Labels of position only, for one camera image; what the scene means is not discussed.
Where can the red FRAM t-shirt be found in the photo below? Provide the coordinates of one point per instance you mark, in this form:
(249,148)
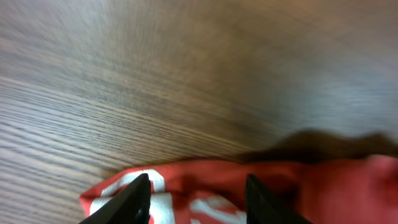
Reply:
(212,191)

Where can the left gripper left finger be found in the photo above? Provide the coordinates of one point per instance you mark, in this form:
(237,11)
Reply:
(130,206)

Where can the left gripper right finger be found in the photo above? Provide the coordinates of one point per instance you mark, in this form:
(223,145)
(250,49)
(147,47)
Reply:
(263,207)

